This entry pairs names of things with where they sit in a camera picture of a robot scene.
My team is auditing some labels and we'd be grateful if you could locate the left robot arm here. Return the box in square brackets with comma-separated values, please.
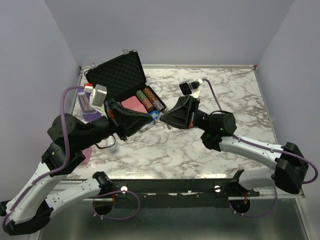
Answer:
[0, 99, 153, 236]

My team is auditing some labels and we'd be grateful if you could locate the pink playing card deck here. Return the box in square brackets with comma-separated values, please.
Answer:
[121, 96, 148, 114]

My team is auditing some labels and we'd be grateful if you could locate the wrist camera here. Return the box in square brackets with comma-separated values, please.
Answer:
[89, 84, 107, 116]
[178, 79, 203, 96]

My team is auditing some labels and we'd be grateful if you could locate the blue key tag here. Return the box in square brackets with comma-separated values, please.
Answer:
[149, 110, 161, 121]

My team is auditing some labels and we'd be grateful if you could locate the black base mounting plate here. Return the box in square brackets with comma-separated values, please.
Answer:
[82, 178, 261, 208]

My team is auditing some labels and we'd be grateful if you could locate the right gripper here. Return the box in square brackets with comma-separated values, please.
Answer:
[160, 95, 212, 132]

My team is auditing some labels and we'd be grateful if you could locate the small grey ball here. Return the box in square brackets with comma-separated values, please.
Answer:
[108, 144, 119, 154]

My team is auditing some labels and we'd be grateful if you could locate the pink box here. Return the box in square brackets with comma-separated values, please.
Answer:
[82, 147, 92, 165]

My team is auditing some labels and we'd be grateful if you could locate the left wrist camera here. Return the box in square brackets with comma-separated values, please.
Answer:
[89, 84, 107, 116]

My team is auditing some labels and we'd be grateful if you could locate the purple metronome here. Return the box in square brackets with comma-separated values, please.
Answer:
[77, 89, 102, 122]

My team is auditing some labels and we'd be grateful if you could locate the black poker chip case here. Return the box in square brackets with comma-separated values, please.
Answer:
[84, 50, 167, 114]

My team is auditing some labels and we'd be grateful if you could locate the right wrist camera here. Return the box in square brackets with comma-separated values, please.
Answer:
[178, 79, 203, 96]

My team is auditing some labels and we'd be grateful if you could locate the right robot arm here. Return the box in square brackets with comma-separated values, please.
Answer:
[160, 95, 310, 196]

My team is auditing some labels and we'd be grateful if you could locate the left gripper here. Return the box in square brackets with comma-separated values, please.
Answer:
[77, 97, 154, 150]

